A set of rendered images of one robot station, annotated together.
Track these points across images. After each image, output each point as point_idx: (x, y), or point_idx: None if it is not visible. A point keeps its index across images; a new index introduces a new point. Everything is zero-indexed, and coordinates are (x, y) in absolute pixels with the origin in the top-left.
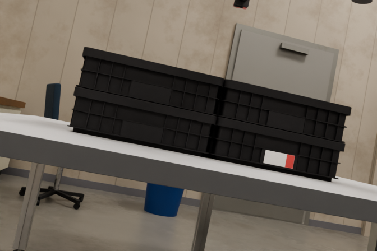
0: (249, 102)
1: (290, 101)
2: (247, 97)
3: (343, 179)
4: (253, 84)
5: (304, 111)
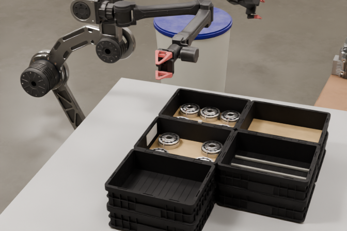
0: (235, 106)
1: None
2: (236, 104)
3: (77, 167)
4: (236, 97)
5: (203, 99)
